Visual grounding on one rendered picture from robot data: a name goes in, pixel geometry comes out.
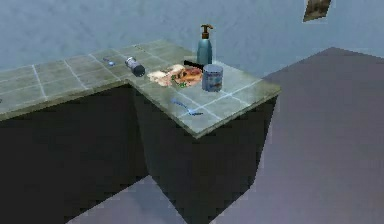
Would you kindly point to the small blue spoon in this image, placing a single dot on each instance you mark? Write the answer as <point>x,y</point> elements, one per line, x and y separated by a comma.
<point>108,61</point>

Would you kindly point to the dark cabinet with tiled worktop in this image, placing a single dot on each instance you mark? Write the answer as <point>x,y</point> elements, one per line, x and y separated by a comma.
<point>100,150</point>

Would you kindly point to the plate of mixed food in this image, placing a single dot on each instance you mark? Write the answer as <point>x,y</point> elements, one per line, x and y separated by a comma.
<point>178,76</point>

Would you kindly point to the teal soap dispenser bottle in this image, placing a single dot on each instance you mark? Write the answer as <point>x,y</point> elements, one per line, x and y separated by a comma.
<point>204,50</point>

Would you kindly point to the black flat utensil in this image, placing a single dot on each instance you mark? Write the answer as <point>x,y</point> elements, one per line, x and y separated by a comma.
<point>191,63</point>

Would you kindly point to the blue grey cup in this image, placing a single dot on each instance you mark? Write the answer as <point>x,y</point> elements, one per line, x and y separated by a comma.
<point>212,78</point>

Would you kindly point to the grey and black shaker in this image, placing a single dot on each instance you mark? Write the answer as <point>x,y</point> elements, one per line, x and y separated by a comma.
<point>135,66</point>

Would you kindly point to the brown framed wall picture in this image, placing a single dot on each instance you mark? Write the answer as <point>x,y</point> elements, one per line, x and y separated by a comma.
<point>316,9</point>

